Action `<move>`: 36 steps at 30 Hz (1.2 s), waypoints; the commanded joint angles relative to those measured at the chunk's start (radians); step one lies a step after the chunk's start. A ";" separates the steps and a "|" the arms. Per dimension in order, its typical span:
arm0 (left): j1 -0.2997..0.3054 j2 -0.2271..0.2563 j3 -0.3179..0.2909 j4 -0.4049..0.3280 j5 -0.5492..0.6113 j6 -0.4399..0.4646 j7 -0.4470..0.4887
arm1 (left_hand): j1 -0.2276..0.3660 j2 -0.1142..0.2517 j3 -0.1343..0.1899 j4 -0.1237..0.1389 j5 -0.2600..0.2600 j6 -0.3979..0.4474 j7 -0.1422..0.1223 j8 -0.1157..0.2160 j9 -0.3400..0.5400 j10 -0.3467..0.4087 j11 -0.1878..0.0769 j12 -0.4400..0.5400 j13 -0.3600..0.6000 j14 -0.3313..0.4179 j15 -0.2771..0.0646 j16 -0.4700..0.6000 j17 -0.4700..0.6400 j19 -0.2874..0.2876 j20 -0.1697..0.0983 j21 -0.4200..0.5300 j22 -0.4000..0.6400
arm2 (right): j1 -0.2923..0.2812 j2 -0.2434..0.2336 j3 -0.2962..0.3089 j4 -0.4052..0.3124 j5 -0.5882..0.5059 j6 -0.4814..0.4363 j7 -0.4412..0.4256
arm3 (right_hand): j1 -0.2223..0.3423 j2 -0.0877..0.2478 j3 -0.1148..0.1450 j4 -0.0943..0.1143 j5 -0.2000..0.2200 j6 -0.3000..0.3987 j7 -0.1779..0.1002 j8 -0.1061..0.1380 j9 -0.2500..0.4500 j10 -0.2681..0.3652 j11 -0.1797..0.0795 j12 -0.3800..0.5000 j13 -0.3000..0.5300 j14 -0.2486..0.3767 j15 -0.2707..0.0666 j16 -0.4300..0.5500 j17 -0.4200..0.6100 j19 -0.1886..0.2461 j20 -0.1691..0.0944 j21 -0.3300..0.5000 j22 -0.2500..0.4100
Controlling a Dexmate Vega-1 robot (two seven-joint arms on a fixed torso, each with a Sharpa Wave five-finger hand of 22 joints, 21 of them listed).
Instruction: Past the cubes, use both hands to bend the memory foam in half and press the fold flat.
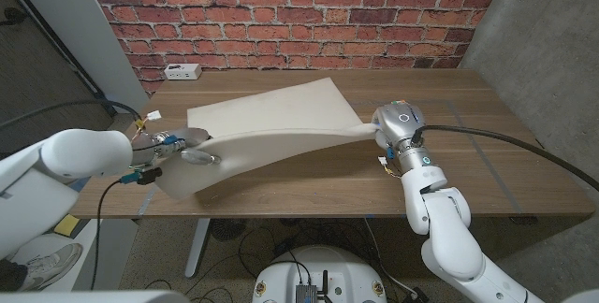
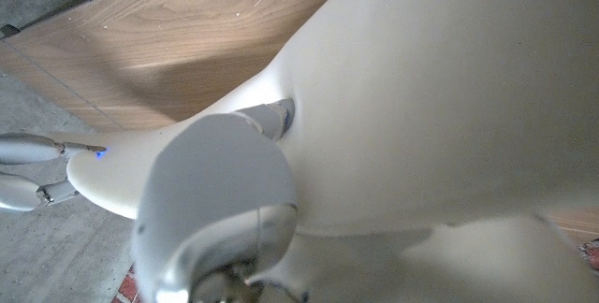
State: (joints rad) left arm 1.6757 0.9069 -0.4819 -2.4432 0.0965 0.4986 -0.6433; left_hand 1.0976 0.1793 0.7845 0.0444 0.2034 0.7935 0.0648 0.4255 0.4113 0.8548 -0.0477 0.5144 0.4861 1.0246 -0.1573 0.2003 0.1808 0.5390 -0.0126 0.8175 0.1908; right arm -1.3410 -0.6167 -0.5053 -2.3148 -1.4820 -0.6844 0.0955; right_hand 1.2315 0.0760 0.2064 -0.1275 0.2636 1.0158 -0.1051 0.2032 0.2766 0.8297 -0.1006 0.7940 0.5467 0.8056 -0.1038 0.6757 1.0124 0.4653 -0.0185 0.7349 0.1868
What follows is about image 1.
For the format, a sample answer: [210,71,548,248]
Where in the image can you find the white wall panel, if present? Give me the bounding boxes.
[4,0,151,115]

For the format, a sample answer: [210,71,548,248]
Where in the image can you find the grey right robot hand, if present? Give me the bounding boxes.
[373,100,434,174]

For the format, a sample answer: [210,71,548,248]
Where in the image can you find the grey sneaker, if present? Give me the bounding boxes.
[16,242,84,293]

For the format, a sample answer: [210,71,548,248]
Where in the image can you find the round black floor fan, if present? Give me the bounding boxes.
[209,218,247,242]

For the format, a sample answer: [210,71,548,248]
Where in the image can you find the white table leg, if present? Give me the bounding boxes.
[184,218,212,280]

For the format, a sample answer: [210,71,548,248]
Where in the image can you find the cream memory foam sheet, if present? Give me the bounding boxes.
[153,77,383,201]

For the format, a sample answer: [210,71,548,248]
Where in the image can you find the white power strip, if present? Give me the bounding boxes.
[163,63,203,81]

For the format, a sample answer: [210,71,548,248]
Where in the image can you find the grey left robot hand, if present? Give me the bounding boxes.
[130,126,222,167]

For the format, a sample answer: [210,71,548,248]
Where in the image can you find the white floor cable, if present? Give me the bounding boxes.
[364,218,417,298]

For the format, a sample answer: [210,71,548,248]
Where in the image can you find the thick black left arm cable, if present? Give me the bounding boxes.
[0,99,141,131]

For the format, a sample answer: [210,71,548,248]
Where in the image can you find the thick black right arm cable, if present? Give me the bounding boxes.
[411,123,599,193]

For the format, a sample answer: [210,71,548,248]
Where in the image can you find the yellow and black pad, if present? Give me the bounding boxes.
[53,213,81,238]

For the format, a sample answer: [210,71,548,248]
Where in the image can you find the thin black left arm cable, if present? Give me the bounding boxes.
[89,179,125,291]

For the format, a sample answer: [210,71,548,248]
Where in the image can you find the small silver electronics box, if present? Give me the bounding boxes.
[294,283,319,303]

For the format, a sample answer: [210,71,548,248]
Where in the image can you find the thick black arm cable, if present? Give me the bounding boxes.
[0,99,141,131]
[411,123,599,193]

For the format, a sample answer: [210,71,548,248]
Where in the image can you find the printed brick wall backdrop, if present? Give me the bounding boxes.
[77,0,509,96]

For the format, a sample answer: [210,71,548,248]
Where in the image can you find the white robot torso base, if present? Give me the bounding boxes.
[252,245,388,303]

